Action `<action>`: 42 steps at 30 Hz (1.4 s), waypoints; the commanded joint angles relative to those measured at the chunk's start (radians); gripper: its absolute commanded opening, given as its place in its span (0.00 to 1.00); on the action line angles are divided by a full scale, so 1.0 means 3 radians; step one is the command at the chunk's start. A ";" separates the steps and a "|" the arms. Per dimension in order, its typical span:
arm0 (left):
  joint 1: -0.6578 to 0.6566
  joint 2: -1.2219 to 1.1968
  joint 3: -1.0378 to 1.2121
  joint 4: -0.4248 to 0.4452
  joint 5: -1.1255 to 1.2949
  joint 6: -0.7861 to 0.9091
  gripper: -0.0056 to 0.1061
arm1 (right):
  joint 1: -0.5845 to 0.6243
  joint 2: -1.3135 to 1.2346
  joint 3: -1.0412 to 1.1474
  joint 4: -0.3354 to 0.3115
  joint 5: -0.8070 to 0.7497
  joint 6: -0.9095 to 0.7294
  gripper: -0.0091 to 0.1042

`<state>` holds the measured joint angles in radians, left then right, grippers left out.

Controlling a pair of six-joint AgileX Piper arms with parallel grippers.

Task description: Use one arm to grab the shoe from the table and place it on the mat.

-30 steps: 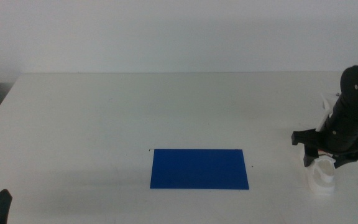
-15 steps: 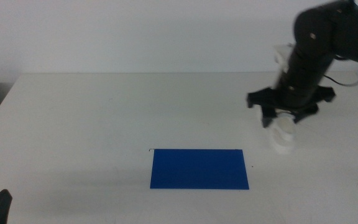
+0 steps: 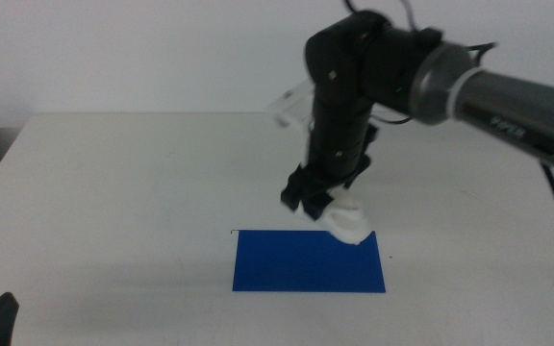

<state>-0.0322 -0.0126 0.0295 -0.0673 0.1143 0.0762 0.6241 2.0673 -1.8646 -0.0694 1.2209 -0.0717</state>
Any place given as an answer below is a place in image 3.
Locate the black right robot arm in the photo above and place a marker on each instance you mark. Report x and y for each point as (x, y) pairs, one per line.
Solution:
(498, 103)

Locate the blue rectangular mat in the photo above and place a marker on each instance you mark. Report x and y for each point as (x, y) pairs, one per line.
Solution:
(296, 266)

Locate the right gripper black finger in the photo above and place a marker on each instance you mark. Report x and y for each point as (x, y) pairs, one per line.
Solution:
(316, 206)
(290, 198)

